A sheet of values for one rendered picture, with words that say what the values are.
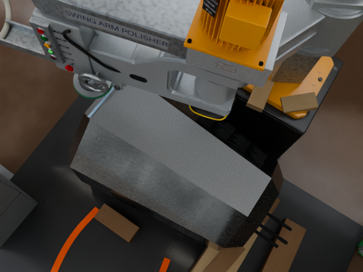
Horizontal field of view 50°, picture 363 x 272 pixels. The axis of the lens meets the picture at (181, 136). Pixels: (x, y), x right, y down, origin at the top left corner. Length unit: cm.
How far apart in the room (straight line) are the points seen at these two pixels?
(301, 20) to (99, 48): 87
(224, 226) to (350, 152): 155
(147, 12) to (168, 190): 106
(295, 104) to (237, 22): 136
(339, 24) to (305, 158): 154
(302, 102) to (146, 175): 102
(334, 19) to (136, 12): 88
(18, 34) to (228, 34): 132
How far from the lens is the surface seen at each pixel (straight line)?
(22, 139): 320
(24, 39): 219
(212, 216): 212
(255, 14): 112
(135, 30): 142
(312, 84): 254
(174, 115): 217
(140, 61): 164
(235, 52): 133
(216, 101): 172
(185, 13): 143
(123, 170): 220
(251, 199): 209
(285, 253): 290
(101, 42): 173
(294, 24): 177
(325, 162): 326
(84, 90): 220
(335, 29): 192
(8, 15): 226
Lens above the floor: 287
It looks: 70 degrees down
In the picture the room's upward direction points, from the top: 10 degrees clockwise
